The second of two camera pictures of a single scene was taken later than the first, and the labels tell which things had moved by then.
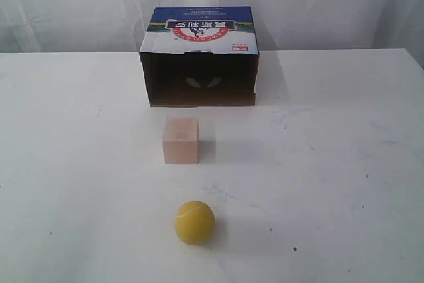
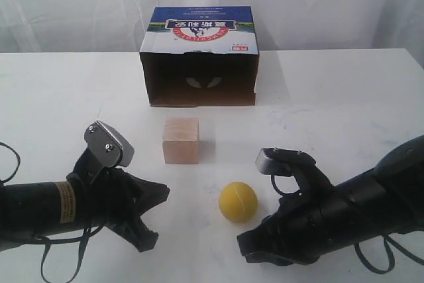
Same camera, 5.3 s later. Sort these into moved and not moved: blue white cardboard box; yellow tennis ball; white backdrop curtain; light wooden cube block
Moved: yellow tennis ball
Not moved: light wooden cube block; white backdrop curtain; blue white cardboard box
